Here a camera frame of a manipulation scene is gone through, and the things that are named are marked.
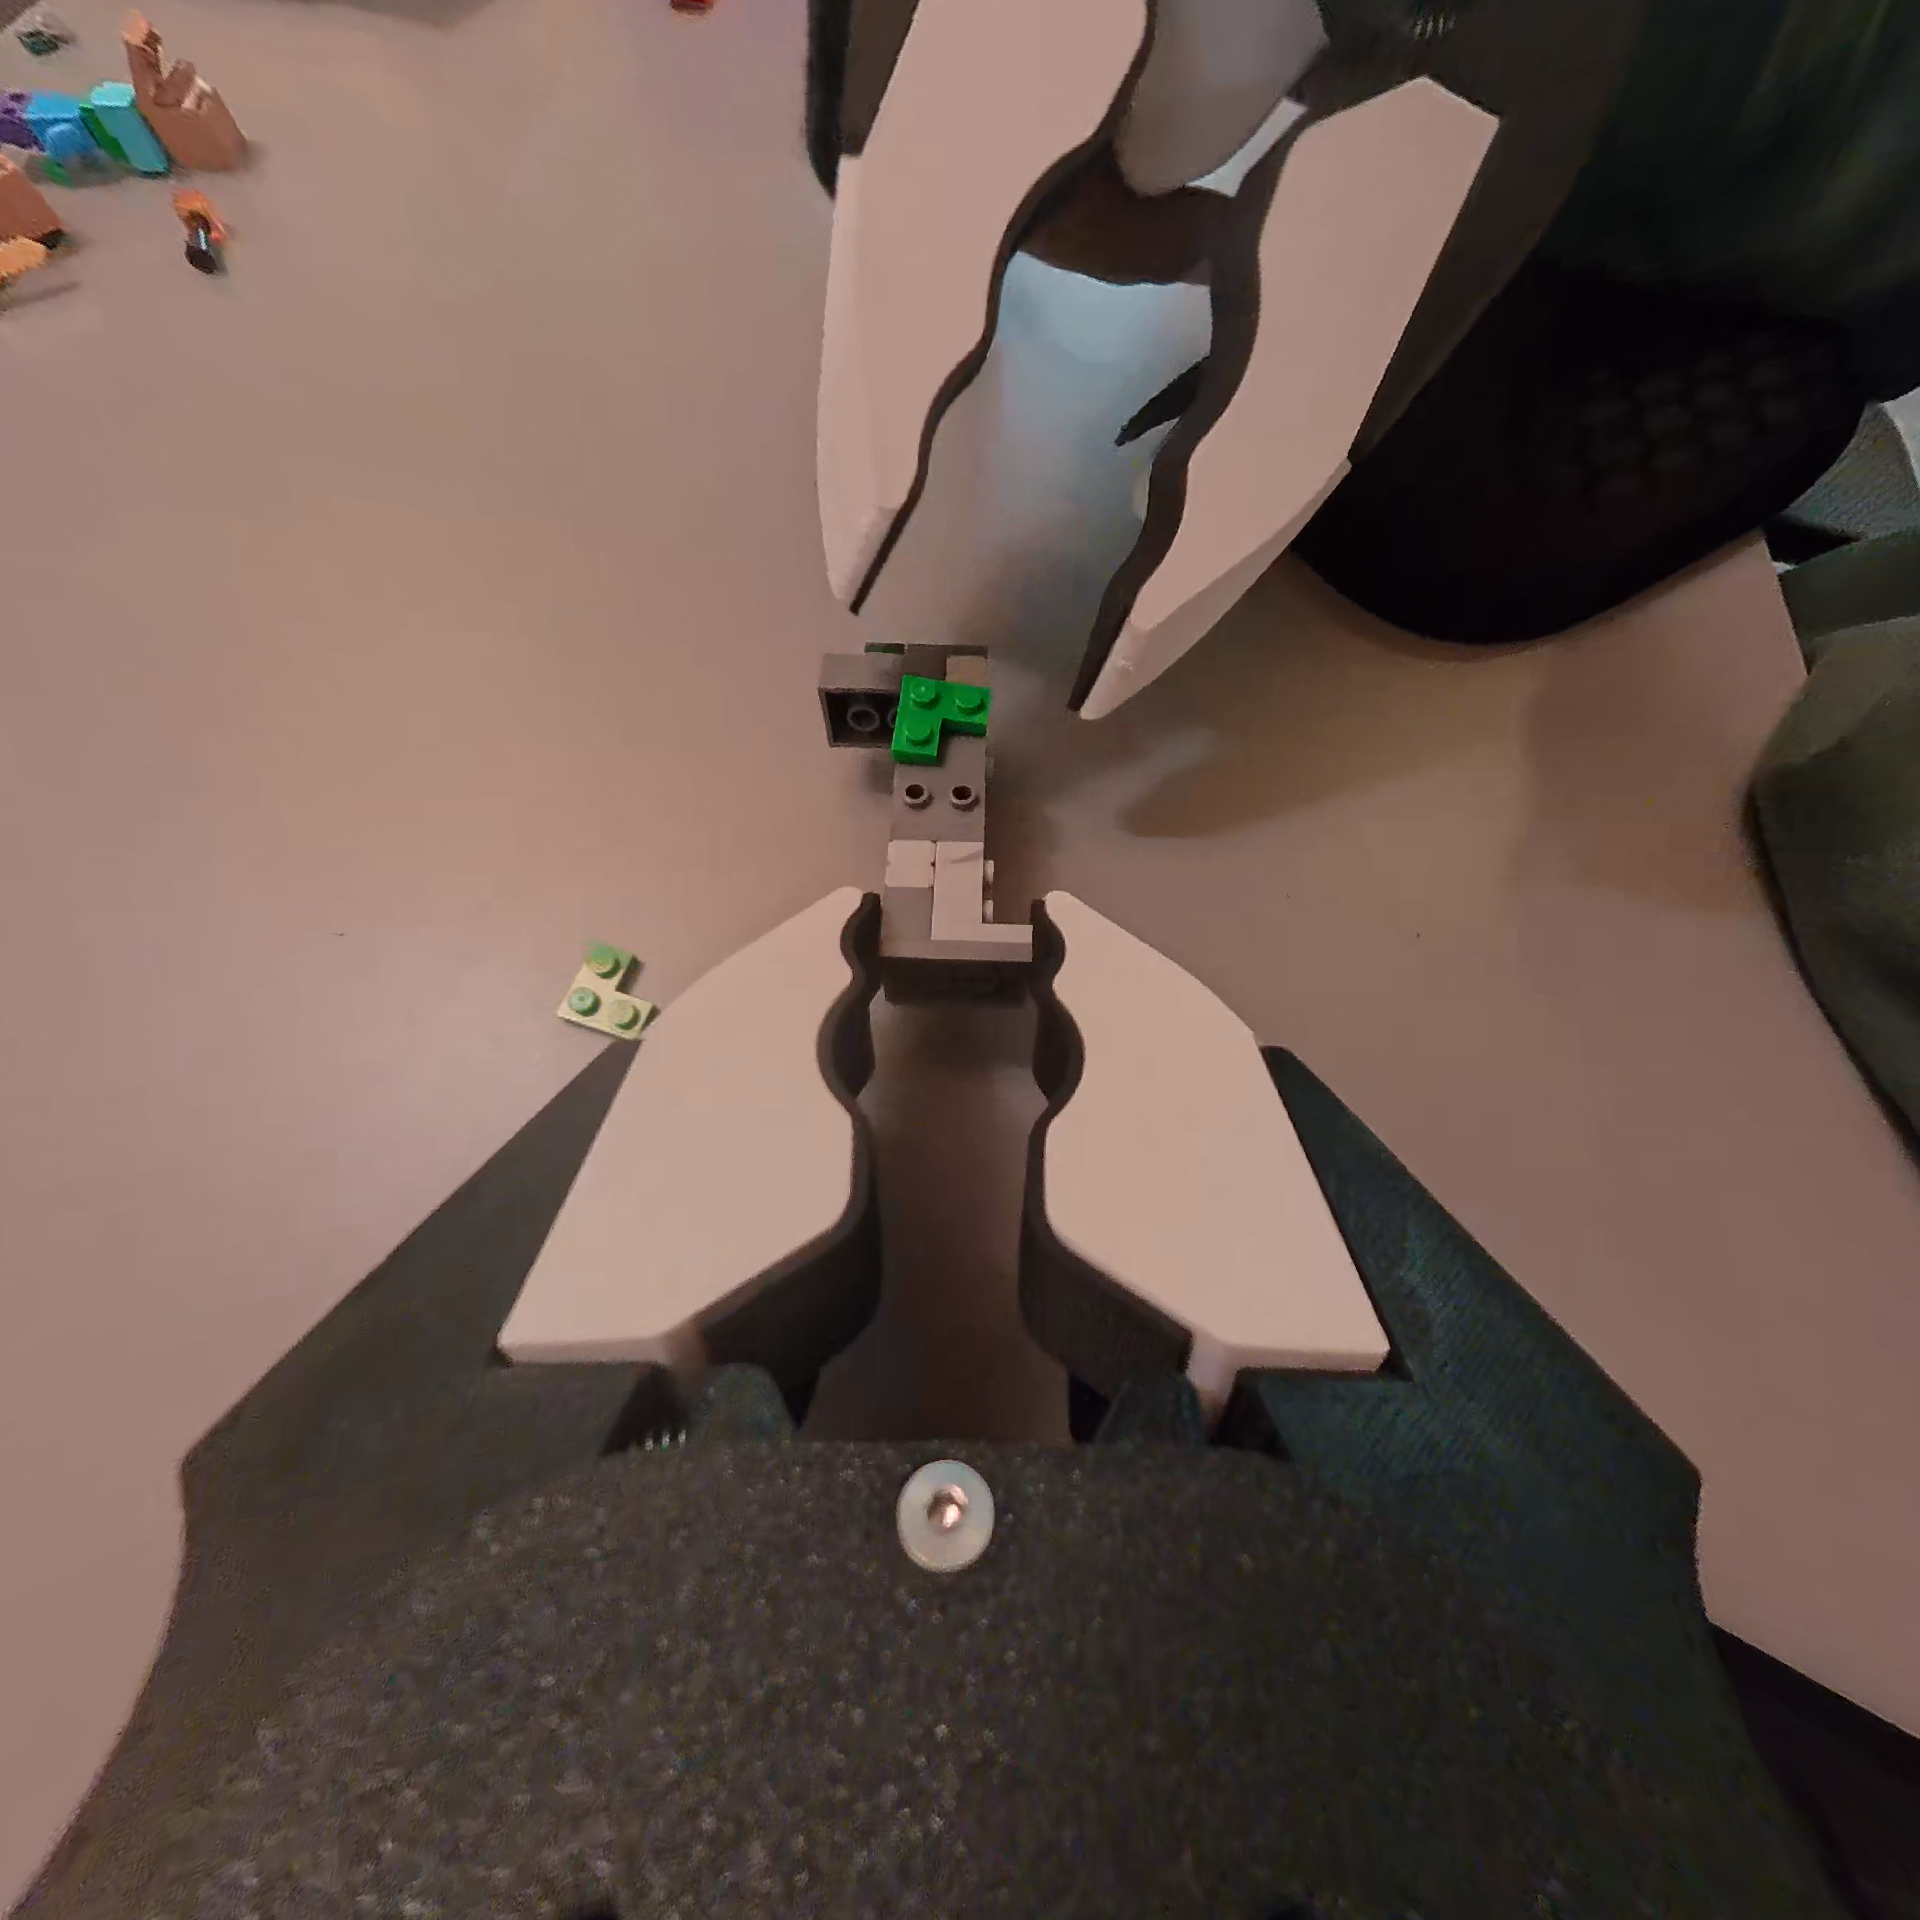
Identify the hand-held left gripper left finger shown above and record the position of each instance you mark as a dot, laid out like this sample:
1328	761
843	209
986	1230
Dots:
690	1188

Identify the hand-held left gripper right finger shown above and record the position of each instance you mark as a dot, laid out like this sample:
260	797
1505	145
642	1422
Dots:
1216	1188

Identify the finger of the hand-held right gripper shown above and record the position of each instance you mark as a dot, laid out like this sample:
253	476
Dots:
1351	300
931	240

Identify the pile of colourful brick figures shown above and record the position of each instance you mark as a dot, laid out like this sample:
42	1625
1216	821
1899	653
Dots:
152	122

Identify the bright green corner plate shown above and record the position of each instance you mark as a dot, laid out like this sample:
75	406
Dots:
939	711
611	990

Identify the grey white brick column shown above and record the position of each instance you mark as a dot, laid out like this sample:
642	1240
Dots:
955	916

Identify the black quilted wrist rest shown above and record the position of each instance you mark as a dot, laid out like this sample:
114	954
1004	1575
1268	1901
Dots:
1592	450

